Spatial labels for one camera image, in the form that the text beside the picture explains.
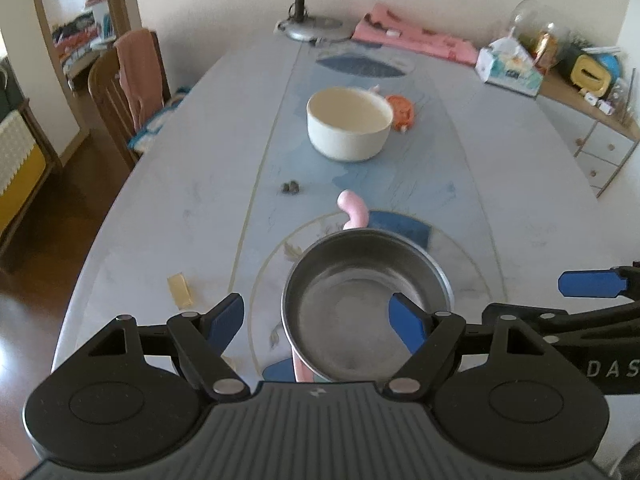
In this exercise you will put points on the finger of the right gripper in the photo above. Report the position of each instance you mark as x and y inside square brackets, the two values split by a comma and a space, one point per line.
[621, 281]
[618, 324]

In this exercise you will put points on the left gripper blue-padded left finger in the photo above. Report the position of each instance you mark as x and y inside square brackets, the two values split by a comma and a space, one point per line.
[200, 340]

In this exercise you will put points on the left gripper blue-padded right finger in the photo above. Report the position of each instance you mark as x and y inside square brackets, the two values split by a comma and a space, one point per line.
[432, 340]

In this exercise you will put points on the pink pot with steel liner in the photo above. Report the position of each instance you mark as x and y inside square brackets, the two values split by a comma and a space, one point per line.
[335, 306]

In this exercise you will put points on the cream ceramic bowl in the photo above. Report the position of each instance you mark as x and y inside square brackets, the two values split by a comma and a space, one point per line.
[348, 124]

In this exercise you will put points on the white drawer cabinet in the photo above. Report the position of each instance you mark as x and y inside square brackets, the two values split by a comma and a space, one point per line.
[600, 143]

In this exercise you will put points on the yellow tissue holder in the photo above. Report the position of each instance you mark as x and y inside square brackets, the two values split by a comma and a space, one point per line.
[590, 75]

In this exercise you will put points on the blue globe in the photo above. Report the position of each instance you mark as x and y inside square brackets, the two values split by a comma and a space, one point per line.
[610, 63]

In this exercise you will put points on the orange tape measure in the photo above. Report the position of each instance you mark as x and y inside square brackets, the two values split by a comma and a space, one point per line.
[403, 112]

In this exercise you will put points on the amber bottle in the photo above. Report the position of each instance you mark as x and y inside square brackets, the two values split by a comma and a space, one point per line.
[545, 51]

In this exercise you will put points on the tissue box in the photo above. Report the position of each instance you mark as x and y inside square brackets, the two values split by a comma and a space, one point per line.
[506, 64]

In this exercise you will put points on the glass jar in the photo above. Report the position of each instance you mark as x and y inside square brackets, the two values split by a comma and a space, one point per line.
[530, 18]

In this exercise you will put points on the wooden chair with pink towel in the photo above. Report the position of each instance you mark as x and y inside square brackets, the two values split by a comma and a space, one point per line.
[129, 87]

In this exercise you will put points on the pink cloth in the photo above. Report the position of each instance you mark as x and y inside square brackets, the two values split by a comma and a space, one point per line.
[382, 26]

